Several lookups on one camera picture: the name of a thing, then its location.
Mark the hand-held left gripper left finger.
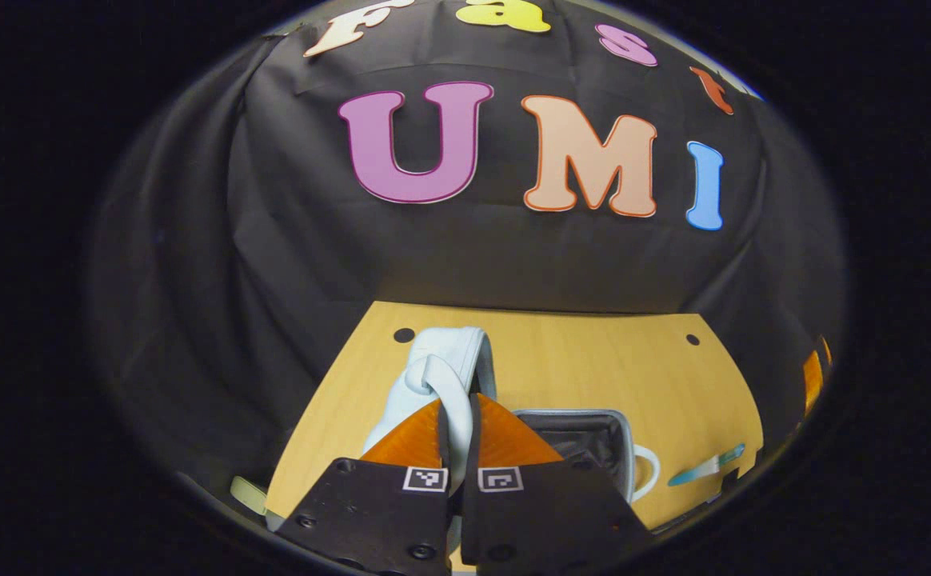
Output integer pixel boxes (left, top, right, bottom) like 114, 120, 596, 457
272, 398, 454, 576

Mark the light blue suitcase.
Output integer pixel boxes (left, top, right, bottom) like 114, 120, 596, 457
358, 326, 663, 561

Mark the blue glass bottle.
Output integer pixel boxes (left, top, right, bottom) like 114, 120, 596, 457
668, 444, 746, 487

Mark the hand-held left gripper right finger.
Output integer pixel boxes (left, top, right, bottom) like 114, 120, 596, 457
461, 392, 654, 570

